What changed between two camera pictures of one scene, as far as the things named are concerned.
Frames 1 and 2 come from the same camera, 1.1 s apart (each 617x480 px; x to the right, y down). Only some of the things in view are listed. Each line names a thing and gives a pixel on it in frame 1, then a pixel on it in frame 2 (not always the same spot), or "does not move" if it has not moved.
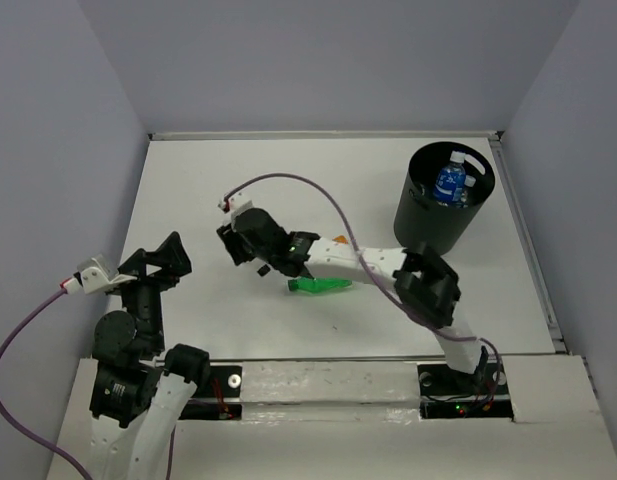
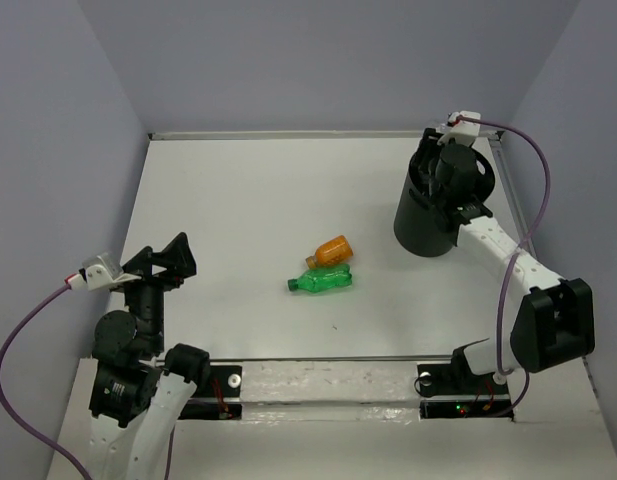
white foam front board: [329, 392] does not move
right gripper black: [234, 239] → [428, 148]
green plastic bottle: [317, 285] does not move
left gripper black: [171, 252] does not move
